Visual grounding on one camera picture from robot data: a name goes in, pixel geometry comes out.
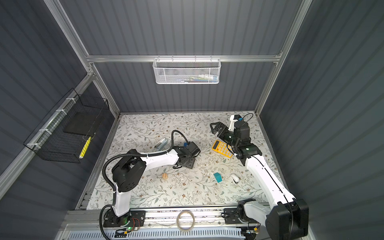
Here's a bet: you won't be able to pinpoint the yellow calculator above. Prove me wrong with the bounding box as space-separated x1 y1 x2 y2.
212 140 233 158

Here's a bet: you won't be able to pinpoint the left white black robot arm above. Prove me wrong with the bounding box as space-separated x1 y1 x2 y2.
99 142 201 228

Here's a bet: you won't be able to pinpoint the black pad in basket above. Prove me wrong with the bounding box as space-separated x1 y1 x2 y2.
63 113 104 137

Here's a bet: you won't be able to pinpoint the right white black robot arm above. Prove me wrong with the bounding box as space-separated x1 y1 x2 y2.
210 120 309 240

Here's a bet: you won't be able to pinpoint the black wire basket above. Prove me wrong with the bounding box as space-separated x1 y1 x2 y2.
24 91 110 164

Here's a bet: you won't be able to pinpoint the white wire mesh basket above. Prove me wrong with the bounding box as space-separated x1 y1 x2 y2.
153 60 222 85

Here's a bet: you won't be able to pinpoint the small white device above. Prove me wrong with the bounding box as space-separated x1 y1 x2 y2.
230 174 240 185

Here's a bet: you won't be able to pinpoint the black corrugated cable hose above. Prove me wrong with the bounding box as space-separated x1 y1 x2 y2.
98 129 190 240

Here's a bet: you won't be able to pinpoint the yellow marker pen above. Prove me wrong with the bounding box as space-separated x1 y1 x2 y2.
79 137 92 159

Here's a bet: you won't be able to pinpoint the clear tape roll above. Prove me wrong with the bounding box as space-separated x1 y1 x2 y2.
176 210 196 233

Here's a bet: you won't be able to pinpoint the teal green block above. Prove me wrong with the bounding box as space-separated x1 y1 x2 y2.
213 173 223 183

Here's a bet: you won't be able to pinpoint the markers in white basket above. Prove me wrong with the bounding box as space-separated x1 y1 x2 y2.
178 74 219 83

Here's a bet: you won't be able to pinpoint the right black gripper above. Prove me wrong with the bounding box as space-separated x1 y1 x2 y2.
211 122 239 149

